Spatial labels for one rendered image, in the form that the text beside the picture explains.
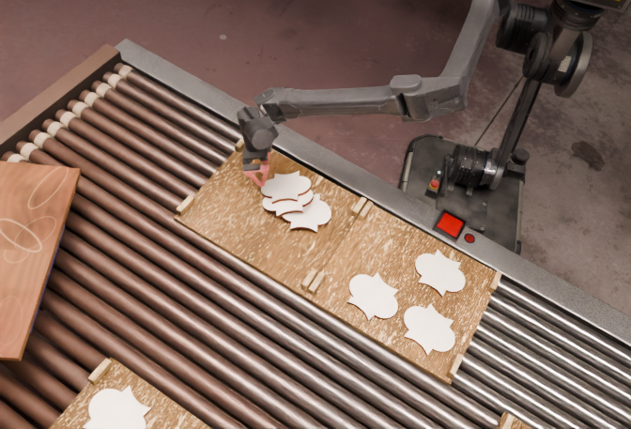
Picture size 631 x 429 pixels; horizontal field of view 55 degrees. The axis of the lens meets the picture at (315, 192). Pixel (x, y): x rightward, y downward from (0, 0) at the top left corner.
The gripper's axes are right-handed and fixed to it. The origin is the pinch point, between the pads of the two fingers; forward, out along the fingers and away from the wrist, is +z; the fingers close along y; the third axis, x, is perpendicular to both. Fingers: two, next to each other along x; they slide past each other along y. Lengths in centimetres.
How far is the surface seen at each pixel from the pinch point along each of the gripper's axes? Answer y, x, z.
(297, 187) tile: -0.8, -8.5, 5.7
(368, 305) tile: -30.8, -26.2, 20.8
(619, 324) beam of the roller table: -26, -91, 40
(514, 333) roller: -32, -62, 34
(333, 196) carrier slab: 1.3, -17.8, 12.1
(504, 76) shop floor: 181, -103, 92
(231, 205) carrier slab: -5.3, 9.5, 6.3
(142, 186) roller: -0.8, 34.4, 0.9
